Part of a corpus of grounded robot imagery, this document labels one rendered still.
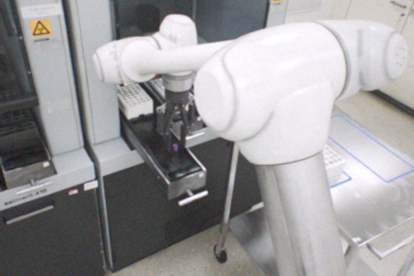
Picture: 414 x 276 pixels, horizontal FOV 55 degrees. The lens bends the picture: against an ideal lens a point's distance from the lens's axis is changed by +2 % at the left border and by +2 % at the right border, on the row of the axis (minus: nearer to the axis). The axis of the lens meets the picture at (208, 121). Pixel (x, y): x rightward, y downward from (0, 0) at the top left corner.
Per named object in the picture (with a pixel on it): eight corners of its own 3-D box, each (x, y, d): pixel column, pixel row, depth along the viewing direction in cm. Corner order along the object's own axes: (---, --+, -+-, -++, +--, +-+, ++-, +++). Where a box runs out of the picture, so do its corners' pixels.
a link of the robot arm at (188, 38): (183, 57, 119) (144, 66, 112) (185, 7, 110) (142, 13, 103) (202, 72, 112) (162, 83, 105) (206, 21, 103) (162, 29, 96)
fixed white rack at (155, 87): (139, 81, 165) (138, 68, 161) (160, 77, 170) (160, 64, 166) (171, 117, 145) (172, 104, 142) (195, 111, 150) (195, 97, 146)
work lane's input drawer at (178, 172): (94, 95, 167) (92, 76, 161) (125, 88, 173) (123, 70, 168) (174, 210, 118) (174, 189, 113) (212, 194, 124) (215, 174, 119)
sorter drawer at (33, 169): (-24, 86, 166) (-30, 66, 161) (13, 79, 172) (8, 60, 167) (10, 200, 117) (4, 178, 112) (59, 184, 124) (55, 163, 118)
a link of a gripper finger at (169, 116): (178, 106, 118) (174, 106, 118) (169, 136, 123) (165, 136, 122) (173, 99, 121) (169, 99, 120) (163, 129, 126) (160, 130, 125)
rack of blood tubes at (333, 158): (260, 132, 139) (262, 117, 136) (282, 125, 144) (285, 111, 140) (317, 186, 119) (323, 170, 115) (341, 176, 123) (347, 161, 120)
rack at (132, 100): (99, 84, 161) (98, 70, 158) (123, 79, 166) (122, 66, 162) (128, 122, 141) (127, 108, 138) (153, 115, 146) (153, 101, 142)
